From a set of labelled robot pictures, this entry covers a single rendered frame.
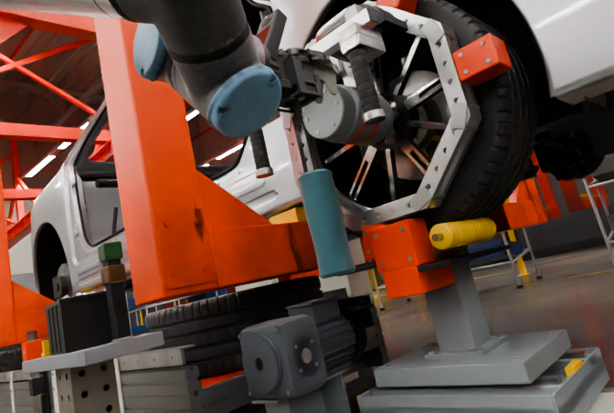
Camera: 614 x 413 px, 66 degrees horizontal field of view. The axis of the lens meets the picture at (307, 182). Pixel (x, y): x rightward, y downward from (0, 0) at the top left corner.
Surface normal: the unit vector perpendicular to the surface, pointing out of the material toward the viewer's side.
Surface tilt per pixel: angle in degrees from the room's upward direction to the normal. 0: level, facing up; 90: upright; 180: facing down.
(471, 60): 90
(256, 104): 144
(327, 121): 90
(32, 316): 90
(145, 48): 86
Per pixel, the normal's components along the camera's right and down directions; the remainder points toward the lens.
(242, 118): 0.63, 0.59
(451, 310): -0.69, 0.00
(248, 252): 0.69, -0.30
